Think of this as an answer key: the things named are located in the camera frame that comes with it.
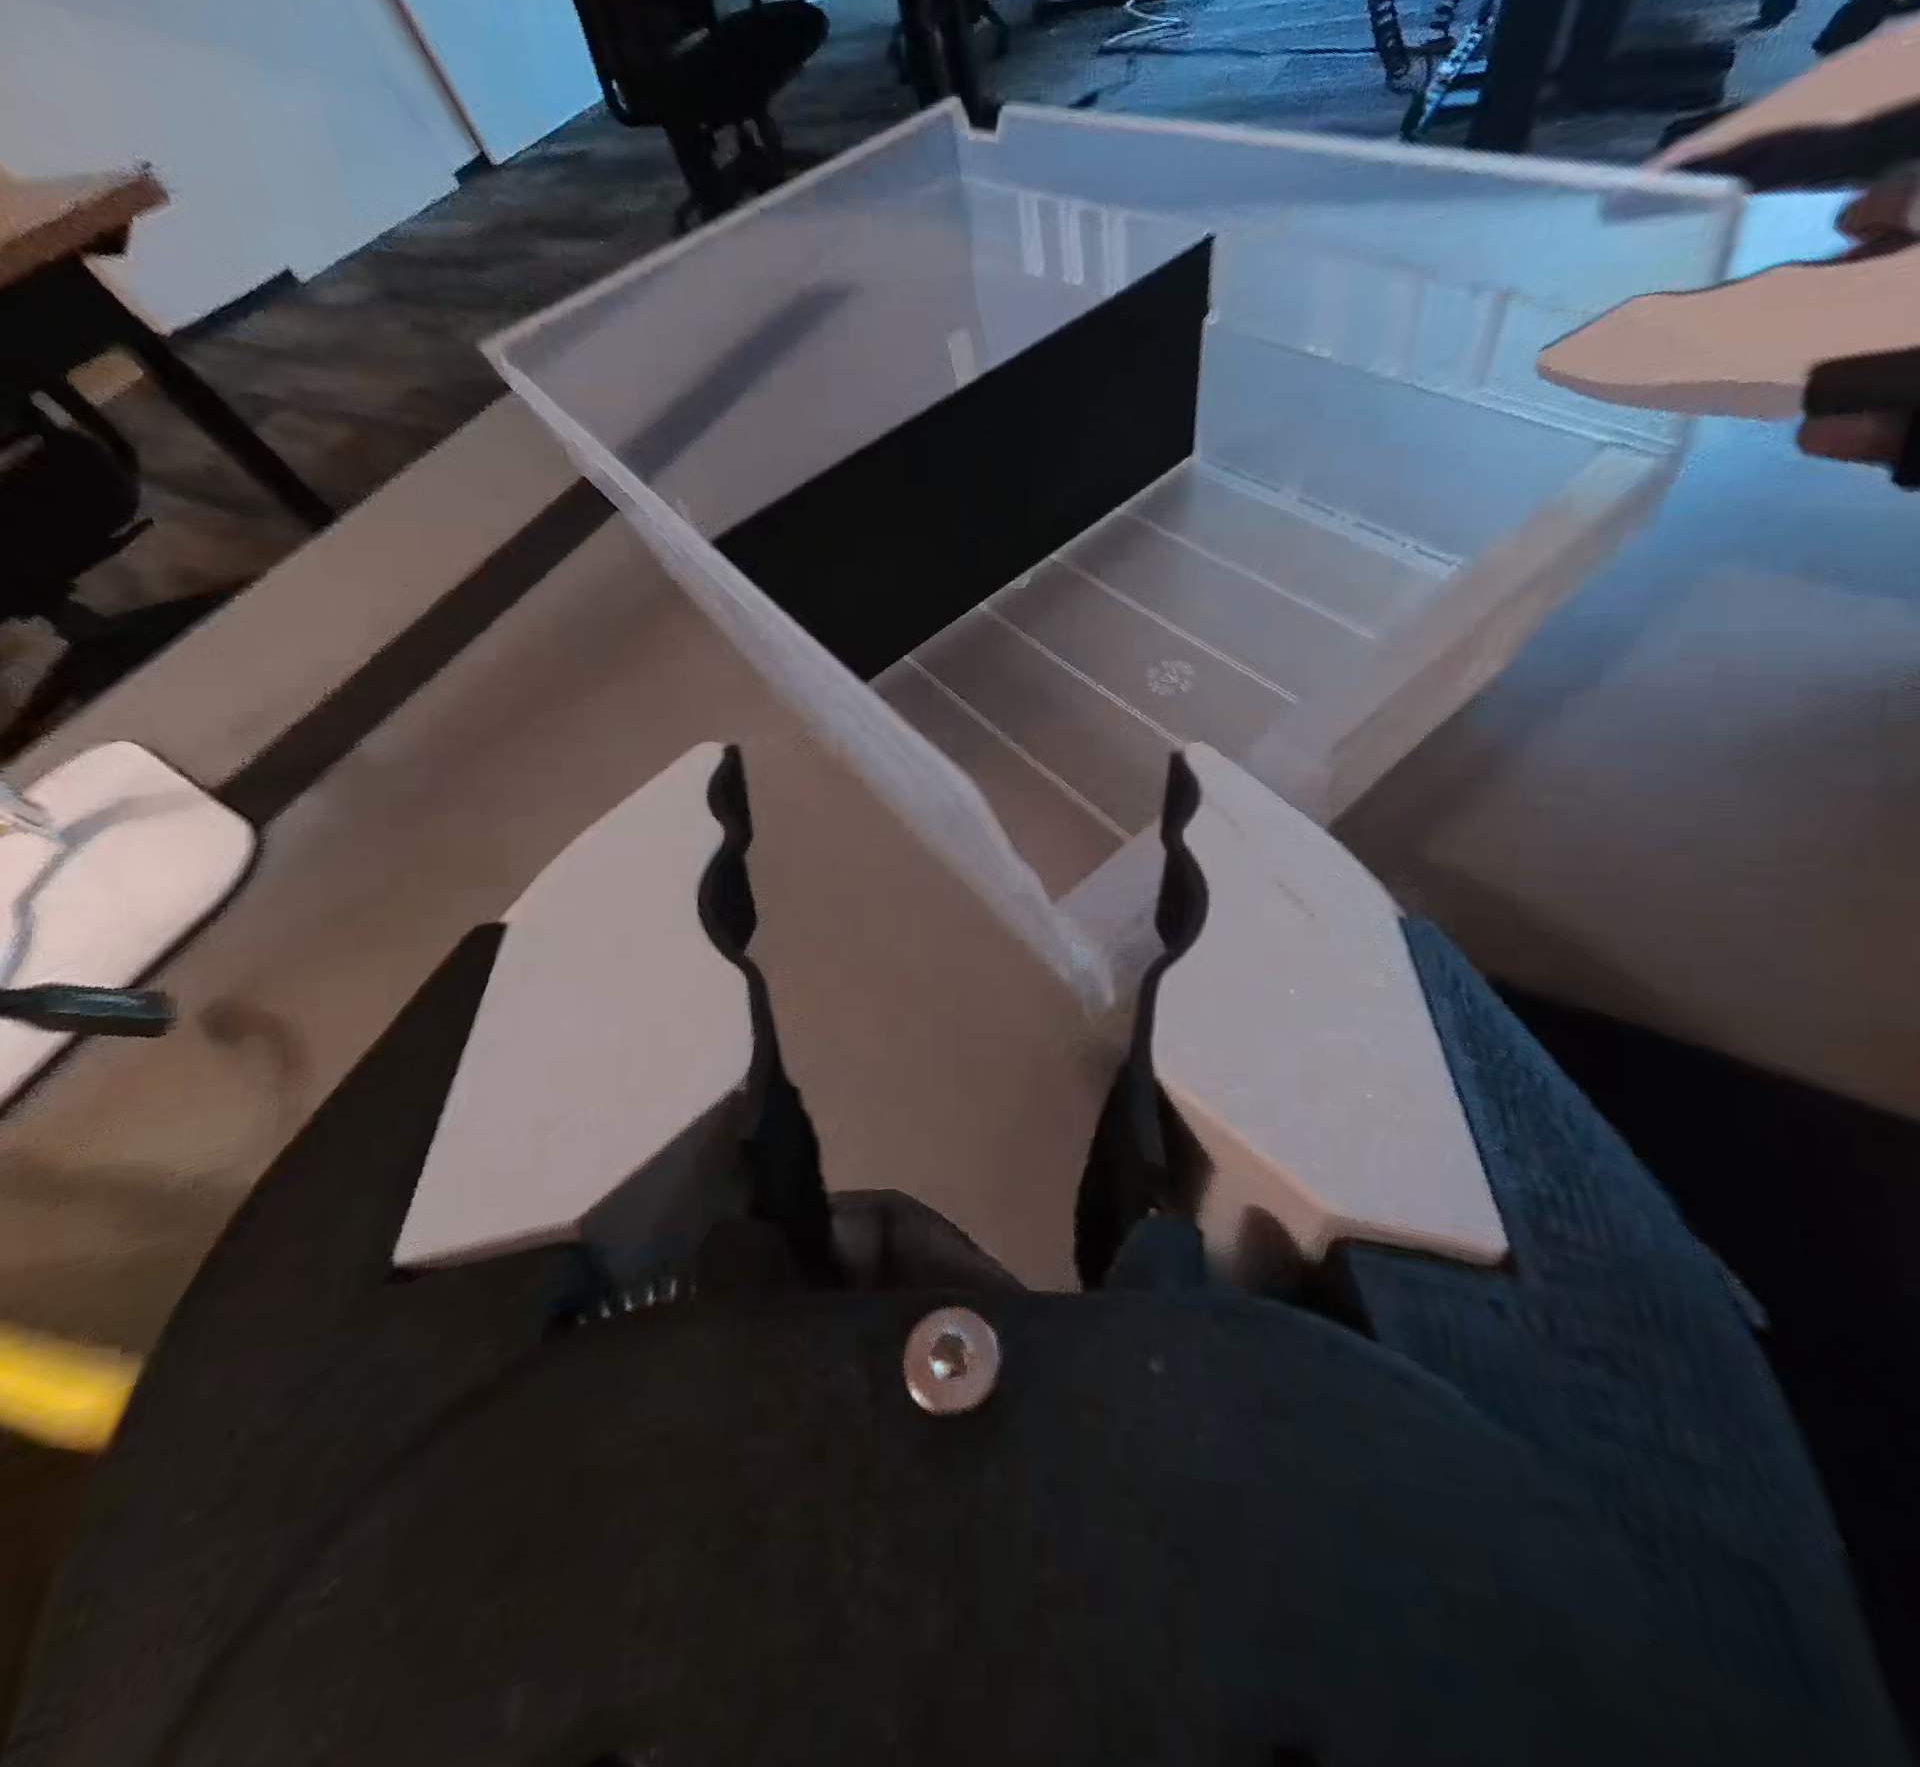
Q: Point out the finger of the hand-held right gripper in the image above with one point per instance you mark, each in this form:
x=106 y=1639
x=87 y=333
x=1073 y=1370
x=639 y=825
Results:
x=1695 y=351
x=1830 y=109

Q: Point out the black bin divider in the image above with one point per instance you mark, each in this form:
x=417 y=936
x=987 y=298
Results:
x=974 y=478

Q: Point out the yellow plastic bin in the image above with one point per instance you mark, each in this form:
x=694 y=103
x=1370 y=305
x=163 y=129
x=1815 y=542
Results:
x=62 y=1391

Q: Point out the clear plastic bin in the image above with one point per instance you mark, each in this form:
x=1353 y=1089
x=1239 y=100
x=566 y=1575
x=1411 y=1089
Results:
x=1351 y=492

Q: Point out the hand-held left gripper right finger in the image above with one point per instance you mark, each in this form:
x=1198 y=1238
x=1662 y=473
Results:
x=1304 y=1047

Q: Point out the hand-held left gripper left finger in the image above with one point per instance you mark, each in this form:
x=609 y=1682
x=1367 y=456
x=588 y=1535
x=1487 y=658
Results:
x=588 y=1047

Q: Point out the black wrist rest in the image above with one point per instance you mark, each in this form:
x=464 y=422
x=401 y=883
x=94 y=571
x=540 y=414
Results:
x=1846 y=1271

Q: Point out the black office chair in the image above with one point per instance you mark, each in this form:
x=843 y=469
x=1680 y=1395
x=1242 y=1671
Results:
x=751 y=59

